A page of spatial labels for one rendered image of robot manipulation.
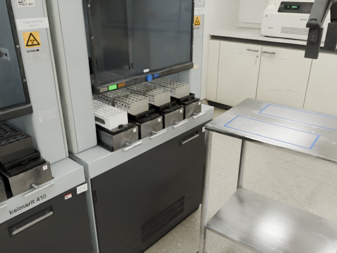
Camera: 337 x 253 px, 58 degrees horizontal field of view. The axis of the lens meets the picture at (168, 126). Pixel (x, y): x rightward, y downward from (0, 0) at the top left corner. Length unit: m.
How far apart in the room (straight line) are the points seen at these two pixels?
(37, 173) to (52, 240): 0.29
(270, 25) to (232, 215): 2.17
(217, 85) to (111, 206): 2.62
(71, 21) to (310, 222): 1.41
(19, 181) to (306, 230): 1.29
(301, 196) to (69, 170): 1.71
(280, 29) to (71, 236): 2.68
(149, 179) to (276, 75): 2.19
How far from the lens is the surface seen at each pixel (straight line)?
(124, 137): 1.27
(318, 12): 0.77
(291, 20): 3.25
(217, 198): 2.23
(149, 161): 1.44
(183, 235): 1.93
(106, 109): 1.35
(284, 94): 3.36
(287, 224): 1.69
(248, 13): 4.15
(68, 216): 1.26
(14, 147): 1.13
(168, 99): 1.53
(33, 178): 1.11
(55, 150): 1.22
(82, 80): 1.20
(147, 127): 1.35
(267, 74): 3.39
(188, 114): 1.56
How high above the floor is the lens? 1.33
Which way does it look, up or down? 24 degrees down
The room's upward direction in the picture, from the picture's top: straight up
